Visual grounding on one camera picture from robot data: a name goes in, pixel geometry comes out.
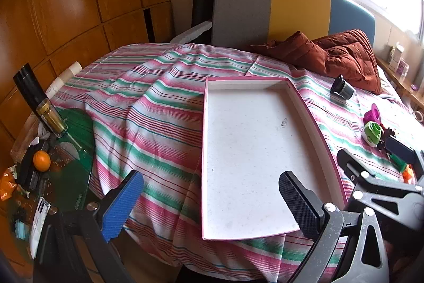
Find white labelled packet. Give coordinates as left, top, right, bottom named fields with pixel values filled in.
left=30, top=197, right=50, bottom=257

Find crumpled white tissue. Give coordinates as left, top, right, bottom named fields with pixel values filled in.
left=31, top=122, right=50, bottom=146

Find white boxes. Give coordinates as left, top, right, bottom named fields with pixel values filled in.
left=387, top=42, right=409, bottom=75

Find orange snack packet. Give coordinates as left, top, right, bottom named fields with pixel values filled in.
left=0, top=170, right=17, bottom=201

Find small orange plastic toy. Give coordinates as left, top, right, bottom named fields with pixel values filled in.
left=402, top=165, right=416, bottom=184

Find wooden bedside shelf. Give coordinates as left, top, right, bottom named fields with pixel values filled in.
left=376, top=56, right=424, bottom=114

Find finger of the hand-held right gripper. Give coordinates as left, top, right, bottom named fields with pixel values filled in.
left=386, top=135, right=424, bottom=179
left=337, top=149, right=424, bottom=237

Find lime green plastic gadget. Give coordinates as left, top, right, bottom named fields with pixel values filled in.
left=364, top=121, right=385, bottom=147

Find green glass table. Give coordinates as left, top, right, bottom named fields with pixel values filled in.
left=0, top=108, right=96, bottom=270

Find white paper tubes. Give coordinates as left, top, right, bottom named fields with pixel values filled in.
left=45, top=62, right=83, bottom=98

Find white tray with pink rim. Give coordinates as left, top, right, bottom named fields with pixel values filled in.
left=200, top=77, right=348, bottom=241

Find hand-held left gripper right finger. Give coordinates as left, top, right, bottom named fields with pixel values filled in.
left=278, top=171, right=391, bottom=283

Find green plastic spool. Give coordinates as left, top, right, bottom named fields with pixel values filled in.
left=389, top=153, right=409, bottom=172

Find glass bottle with black cap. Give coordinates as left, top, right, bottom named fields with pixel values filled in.
left=12, top=63, right=68, bottom=138

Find grey yellow blue headboard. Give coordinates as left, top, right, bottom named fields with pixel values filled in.
left=212, top=0, right=376, bottom=50

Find brown massage comb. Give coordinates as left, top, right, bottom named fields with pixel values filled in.
left=378, top=127, right=396, bottom=153

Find striped bedsheet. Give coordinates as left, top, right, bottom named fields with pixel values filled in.
left=50, top=42, right=418, bottom=282

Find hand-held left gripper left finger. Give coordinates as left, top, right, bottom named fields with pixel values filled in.
left=33, top=170, right=144, bottom=283

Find brown padded jacket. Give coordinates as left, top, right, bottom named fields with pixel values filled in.
left=248, top=29, right=383, bottom=94

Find white foam piece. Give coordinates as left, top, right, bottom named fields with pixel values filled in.
left=170, top=21, right=213, bottom=45

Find magenta plastic cup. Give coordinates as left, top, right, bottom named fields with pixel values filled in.
left=363, top=103, right=382, bottom=124

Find orange fruit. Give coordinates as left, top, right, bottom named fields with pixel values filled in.
left=33, top=150, right=52, bottom=171

